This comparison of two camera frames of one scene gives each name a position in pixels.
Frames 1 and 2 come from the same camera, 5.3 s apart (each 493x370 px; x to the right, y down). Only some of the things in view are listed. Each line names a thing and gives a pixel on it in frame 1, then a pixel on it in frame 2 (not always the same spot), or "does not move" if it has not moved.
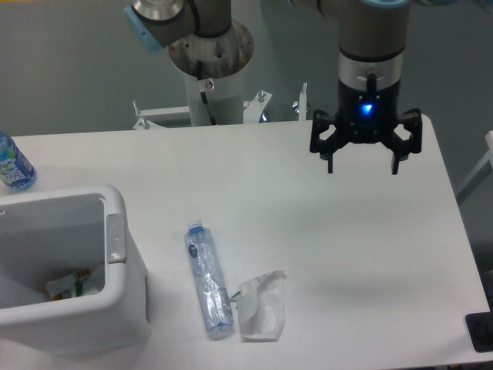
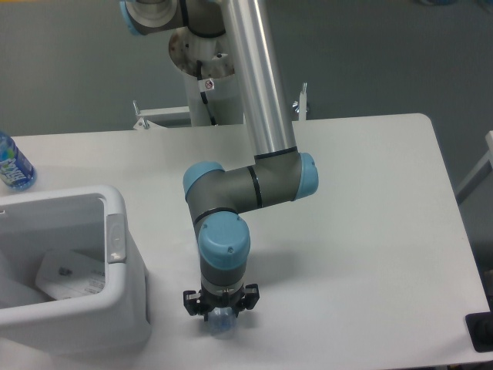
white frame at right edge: (484, 168) does not move
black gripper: (369, 116) to (195, 303)
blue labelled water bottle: (17, 172) does not move
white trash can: (46, 235) does not move
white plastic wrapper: (261, 307) to (66, 274)
